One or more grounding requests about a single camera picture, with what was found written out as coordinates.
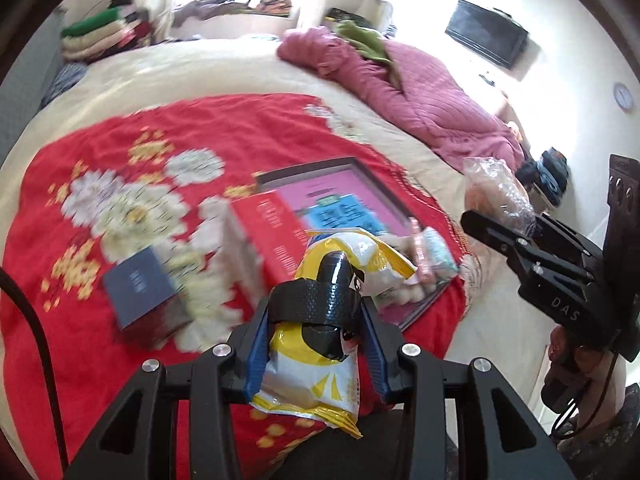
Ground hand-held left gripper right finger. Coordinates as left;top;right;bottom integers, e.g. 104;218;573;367
360;300;576;480

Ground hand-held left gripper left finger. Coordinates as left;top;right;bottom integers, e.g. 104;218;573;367
65;297;273;480

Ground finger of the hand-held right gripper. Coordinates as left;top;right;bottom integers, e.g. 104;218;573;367
535;212;603;261
459;209;543;286

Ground clear plastic bag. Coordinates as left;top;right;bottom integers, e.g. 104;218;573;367
462;156;537;237

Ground yellow snack packet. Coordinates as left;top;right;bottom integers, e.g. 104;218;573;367
250;227;418;438

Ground white floral tissue pack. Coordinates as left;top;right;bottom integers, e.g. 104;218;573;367
422;227;459;282

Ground plush bear purple dress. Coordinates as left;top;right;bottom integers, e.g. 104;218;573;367
377;280;437;312

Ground pink packet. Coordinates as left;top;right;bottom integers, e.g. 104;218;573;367
407;217;436;282

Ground shallow dark box pink lining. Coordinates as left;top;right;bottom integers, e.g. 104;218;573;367
252;156;463;333

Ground person's right forearm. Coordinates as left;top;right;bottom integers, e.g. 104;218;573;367
550;355;640;480

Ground person's right hand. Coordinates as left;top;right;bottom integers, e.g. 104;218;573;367
542;327;626;411

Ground dark blue clothes heap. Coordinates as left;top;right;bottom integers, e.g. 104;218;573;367
515;147;569;206

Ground person's dark trousers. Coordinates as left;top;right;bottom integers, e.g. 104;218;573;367
270;410;451;480

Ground red and white box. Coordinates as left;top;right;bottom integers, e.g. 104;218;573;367
225;195;321;306

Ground dark gift box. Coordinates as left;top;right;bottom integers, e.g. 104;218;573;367
102;247;193;348

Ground pink quilt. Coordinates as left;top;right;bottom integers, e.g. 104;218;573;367
276;27;526;171

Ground red floral blanket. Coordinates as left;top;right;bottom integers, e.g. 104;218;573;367
2;92;468;480

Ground green cloth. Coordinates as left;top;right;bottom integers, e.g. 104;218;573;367
336;20;393;63

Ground cream bed sheet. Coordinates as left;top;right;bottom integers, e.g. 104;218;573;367
0;35;548;361

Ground blue patterned pillow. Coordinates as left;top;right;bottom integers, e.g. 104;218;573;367
42;62;88;106

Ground heap of clothes on sill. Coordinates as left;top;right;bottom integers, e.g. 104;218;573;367
172;0;296;21

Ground grey quilted headboard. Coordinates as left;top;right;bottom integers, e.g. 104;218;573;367
0;25;66;161

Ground pile of folded clothes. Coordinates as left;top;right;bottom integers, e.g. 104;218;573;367
60;0;153;63

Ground round wall clock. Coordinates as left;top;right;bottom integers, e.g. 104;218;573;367
614;81;637;111

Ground black wall television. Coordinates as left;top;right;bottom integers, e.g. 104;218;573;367
445;0;530;71

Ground black cable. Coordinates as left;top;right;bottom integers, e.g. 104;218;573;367
0;267;71;471

